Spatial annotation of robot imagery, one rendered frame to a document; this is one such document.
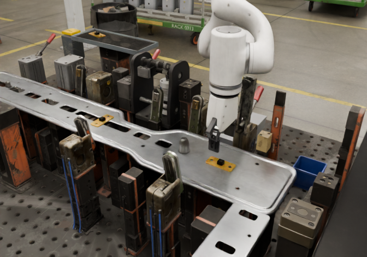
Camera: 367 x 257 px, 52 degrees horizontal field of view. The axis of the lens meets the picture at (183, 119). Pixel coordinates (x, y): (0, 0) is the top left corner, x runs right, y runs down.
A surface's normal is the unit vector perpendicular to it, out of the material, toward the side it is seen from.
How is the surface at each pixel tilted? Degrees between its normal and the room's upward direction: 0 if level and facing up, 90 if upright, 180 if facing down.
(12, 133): 90
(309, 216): 0
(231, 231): 0
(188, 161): 0
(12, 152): 90
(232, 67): 93
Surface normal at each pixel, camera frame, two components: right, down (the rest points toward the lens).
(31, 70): 0.84, 0.27
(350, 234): 0.00, -0.87
